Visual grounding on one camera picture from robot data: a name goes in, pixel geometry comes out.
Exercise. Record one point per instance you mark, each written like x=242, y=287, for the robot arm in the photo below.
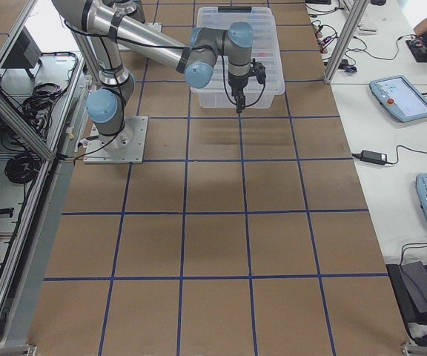
x=143, y=48

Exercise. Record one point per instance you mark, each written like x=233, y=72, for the aluminium frame post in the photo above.
x=345, y=36

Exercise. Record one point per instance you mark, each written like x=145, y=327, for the black box latch handle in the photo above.
x=234, y=9

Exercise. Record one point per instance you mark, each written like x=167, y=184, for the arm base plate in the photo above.
x=127, y=147

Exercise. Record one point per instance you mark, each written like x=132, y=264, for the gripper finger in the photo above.
x=241, y=102
x=237, y=103

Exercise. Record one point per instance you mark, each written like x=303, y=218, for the black power adapter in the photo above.
x=373, y=157

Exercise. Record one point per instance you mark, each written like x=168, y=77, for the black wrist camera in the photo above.
x=258, y=71

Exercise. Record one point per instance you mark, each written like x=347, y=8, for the clear plastic box lid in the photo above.
x=265, y=50

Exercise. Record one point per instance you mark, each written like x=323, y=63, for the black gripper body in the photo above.
x=236, y=83

